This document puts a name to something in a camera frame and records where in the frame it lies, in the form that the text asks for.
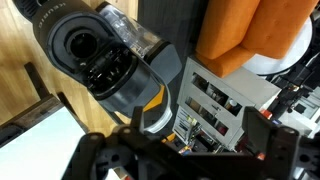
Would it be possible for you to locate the black whiteboard stand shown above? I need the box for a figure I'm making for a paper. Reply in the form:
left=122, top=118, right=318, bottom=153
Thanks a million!
left=0, top=61, right=90, bottom=148

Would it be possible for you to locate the white whiteboard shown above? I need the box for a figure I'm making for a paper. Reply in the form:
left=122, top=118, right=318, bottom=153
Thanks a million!
left=0, top=106, right=88, bottom=180

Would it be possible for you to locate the black coffee machine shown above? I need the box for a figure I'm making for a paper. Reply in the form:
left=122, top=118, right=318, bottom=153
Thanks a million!
left=13, top=0, right=183, bottom=88

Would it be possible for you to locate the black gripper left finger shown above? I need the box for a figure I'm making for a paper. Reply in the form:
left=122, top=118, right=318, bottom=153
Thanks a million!
left=61, top=105, right=146, bottom=180

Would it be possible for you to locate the grey cabinet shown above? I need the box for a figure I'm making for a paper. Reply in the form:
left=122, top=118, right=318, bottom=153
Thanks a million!
left=176, top=56, right=283, bottom=152

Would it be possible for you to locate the white tool rack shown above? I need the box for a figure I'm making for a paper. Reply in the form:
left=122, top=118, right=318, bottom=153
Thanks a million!
left=171, top=106, right=202, bottom=145

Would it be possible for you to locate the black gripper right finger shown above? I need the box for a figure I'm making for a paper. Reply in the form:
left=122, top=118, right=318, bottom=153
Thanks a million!
left=241, top=106, right=301, bottom=180

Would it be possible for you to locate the white round table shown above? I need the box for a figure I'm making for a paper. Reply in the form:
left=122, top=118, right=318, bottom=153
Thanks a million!
left=243, top=16, right=315, bottom=76

